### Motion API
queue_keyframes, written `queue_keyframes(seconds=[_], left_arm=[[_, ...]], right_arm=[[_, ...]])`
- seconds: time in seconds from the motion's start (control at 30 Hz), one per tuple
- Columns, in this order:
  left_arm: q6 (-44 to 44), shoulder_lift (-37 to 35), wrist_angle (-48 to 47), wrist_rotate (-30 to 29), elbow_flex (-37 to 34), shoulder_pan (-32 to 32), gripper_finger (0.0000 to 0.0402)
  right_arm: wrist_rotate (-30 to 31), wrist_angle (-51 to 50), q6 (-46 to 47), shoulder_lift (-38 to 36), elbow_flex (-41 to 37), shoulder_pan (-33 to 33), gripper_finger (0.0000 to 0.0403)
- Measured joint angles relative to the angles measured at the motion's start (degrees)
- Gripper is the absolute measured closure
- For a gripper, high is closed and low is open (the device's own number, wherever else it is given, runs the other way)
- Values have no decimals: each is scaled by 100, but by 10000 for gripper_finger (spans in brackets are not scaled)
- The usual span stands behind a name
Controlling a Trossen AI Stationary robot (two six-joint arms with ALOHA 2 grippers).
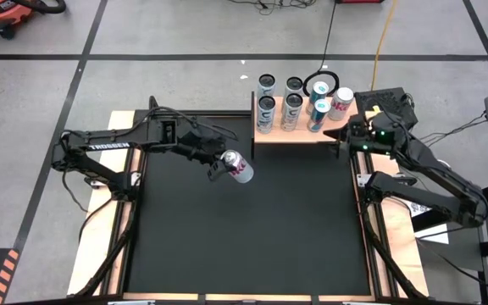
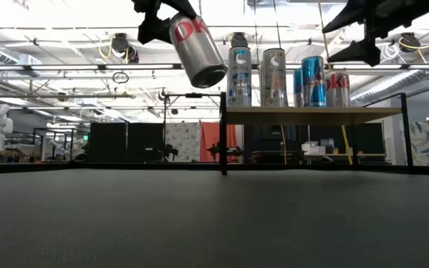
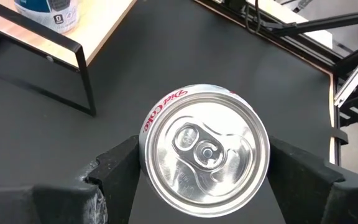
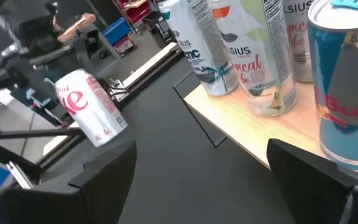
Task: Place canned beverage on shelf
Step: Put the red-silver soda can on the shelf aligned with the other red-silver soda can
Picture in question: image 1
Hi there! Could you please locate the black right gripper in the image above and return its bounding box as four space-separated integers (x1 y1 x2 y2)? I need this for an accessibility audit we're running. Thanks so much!
322 116 381 158

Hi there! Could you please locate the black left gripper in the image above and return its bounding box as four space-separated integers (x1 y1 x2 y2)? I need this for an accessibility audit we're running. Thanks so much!
175 126 230 183

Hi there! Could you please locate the silver Diet Coke can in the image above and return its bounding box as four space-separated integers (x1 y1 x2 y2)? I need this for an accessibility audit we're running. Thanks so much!
327 86 355 122
220 149 255 185

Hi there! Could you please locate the blue silver Red Bull can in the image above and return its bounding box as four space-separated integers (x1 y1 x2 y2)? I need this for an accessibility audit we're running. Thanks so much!
305 80 330 115
306 98 332 133

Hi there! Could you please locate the dark can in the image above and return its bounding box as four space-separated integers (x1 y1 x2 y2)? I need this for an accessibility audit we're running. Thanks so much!
280 92 304 132

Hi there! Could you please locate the Celsius Tropical Vibe can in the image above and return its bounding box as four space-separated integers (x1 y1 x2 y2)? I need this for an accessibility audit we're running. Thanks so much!
285 75 305 97

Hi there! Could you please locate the Celsius Arctic Vibe can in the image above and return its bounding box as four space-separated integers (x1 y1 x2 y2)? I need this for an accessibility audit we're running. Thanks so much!
256 73 276 98
255 95 277 135

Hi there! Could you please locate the wooden shelf with black legs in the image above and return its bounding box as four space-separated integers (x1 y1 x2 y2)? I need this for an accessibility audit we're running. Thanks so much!
250 91 364 160

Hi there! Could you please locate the black computer case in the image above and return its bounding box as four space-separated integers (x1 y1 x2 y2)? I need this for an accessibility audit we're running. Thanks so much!
353 86 419 132

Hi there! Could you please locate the black metal beam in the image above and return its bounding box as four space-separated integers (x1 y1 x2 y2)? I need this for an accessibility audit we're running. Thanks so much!
411 182 488 233

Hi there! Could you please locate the white printed paper sheet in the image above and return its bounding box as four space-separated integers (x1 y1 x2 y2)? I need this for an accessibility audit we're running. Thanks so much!
404 198 451 246

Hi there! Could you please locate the grey camera on mount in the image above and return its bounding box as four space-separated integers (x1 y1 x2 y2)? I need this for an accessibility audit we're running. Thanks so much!
99 108 397 297

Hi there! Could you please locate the black coiled hanging cable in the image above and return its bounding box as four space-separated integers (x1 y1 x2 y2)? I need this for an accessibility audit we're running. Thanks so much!
302 0 341 98

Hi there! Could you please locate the yellow hanging cable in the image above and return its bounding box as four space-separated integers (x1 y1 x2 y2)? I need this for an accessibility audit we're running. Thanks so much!
370 0 400 84

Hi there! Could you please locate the black cable bundle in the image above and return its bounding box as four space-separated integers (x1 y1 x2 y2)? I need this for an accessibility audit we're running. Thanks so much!
413 108 488 147

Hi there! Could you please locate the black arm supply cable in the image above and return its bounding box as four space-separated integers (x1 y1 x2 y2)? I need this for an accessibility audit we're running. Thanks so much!
59 169 116 245

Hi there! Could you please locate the tangle of black cables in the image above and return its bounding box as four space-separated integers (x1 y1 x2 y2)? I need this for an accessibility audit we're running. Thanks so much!
225 0 318 16

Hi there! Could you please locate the black floor cable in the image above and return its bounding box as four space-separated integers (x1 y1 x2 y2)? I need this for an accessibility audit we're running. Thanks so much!
415 239 488 300

